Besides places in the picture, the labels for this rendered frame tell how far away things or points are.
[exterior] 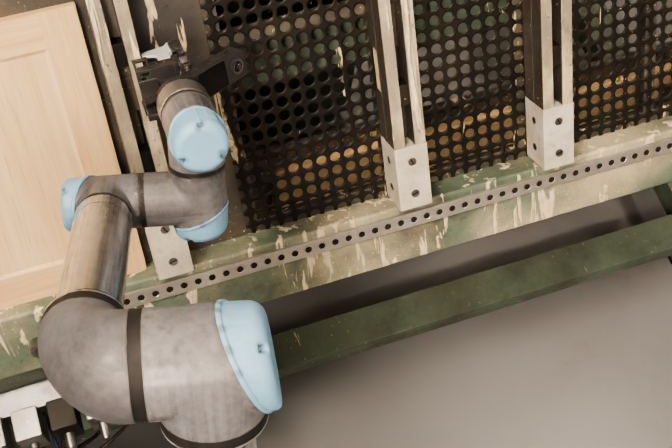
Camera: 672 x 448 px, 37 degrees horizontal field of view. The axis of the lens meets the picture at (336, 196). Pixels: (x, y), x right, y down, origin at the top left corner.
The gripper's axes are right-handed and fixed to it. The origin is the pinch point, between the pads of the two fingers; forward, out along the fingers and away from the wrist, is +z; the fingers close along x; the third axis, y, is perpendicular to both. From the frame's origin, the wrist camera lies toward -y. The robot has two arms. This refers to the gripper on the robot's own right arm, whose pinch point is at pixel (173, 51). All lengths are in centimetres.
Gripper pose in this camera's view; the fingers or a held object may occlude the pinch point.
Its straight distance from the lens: 162.6
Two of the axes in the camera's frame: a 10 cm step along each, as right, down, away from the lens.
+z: -3.0, -4.6, 8.4
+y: -9.5, 2.6, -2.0
